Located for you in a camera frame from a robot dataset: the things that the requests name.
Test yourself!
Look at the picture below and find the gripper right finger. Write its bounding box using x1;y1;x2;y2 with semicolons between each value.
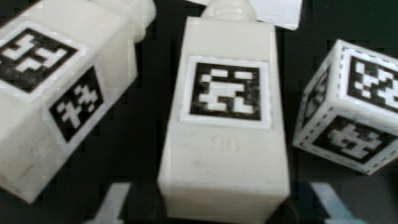
309;182;364;224

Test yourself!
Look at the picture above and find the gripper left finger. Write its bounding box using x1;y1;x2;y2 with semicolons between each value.
85;182;132;224

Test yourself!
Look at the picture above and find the white chair leg with tag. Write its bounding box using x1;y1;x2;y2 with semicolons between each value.
158;0;290;224

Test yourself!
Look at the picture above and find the white tagged cube left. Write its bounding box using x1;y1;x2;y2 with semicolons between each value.
293;40;398;174

